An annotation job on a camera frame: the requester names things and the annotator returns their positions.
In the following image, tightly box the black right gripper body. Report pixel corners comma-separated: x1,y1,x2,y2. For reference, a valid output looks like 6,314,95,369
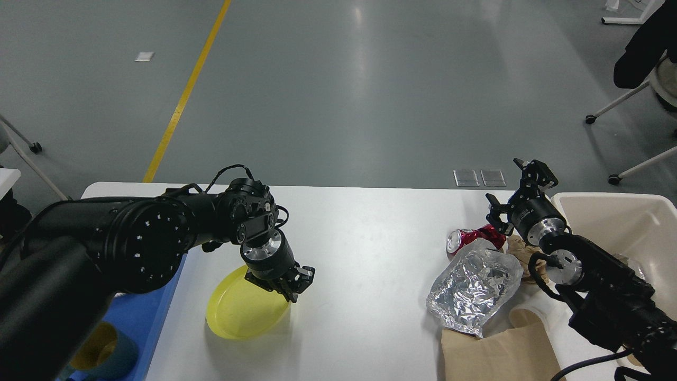
506,195,569,247

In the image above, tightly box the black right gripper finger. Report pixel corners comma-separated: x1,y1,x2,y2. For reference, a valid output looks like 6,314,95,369
485,193,514,237
513,158,559,202

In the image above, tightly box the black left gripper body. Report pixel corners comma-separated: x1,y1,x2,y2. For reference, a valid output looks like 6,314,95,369
240,230,298,280

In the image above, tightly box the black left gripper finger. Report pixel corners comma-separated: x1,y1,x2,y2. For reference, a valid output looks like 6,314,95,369
283,265,315,303
244,270,291,302

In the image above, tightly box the yellow plastic plate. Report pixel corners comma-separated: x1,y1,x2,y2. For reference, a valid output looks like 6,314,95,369
205,265,291,340

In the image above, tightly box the teal mug yellow inside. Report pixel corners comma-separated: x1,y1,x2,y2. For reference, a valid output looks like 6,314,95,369
61,321,139,380

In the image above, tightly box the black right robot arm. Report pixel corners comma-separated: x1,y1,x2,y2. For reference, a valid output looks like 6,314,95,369
486,158,676,380

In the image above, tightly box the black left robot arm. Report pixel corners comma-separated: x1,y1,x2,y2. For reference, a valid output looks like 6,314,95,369
2,171,315,380

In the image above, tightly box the right floor outlet cover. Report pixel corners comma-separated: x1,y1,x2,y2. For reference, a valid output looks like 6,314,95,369
480,169,506,187

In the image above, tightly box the floor outlet cover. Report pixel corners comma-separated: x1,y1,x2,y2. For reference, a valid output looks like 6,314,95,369
480,169,506,187
453,169,480,187

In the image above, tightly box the crumpled brown paper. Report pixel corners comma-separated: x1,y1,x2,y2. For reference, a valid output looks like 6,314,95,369
506,234,541,284

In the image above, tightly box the left floor outlet cover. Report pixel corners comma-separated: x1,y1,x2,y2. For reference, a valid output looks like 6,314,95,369
453,169,480,187

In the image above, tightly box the crushed red soda can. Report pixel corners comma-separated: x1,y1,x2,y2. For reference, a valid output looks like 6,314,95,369
446,224,506,256

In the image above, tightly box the crumpled silver foil bag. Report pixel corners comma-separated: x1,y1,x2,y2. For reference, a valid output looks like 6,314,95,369
426,238,523,338

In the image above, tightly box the white paper cup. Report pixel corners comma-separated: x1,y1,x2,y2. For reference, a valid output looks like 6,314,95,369
508,294,557,332

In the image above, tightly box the beige plastic bin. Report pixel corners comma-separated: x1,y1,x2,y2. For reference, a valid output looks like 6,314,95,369
550,193,677,368

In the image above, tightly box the brown paper bag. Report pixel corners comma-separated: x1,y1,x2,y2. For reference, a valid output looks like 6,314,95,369
441,322,561,380

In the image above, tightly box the blue plastic tray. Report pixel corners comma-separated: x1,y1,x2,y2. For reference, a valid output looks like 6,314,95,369
72,274,179,380

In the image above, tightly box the white office chair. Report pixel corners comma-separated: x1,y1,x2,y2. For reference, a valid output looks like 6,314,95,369
585,53,677,186

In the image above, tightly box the white desk base far right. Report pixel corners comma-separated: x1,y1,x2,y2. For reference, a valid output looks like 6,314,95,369
600,1,665,25

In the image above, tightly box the grey chair leg with caster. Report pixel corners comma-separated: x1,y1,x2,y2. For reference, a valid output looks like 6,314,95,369
1,114,72,201

